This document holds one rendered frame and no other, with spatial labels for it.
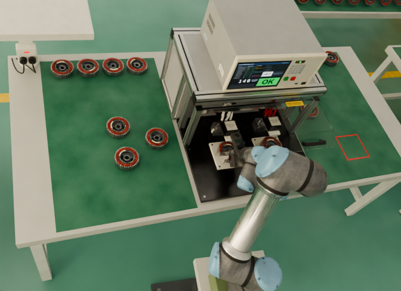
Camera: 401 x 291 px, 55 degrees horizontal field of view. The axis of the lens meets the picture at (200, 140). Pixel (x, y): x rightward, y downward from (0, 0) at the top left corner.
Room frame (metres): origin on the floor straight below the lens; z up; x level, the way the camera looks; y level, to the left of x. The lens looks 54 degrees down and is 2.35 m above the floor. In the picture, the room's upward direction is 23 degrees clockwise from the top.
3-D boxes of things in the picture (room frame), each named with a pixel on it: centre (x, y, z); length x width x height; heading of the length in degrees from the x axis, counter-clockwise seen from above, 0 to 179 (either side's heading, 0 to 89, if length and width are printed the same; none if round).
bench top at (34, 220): (1.41, -0.11, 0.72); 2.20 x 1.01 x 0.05; 125
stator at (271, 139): (1.28, -0.35, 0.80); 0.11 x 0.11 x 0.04
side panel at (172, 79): (1.35, 0.25, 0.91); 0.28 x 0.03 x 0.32; 35
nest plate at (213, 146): (1.14, -0.15, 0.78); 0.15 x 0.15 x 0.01; 35
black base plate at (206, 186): (1.23, -0.24, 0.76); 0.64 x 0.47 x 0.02; 125
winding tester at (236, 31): (1.48, -0.07, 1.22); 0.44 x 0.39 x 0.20; 125
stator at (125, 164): (0.90, 0.28, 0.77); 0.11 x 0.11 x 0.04
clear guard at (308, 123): (1.32, -0.39, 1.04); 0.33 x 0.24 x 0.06; 35
